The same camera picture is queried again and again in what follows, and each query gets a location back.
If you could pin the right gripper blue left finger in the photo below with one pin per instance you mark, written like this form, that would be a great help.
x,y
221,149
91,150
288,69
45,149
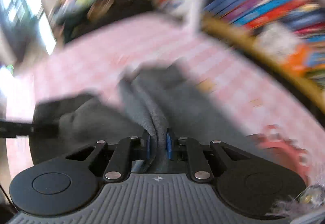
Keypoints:
x,y
147,148

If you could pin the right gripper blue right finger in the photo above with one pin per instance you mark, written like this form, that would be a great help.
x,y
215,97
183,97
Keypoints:
x,y
171,143

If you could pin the wooden bookshelf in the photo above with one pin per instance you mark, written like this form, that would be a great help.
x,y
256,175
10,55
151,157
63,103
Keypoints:
x,y
287,36

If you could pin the pink checkered cartoon table mat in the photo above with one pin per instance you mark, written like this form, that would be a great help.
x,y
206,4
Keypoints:
x,y
253,100

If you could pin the grey knit garment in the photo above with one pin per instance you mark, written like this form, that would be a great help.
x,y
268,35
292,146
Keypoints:
x,y
153,100

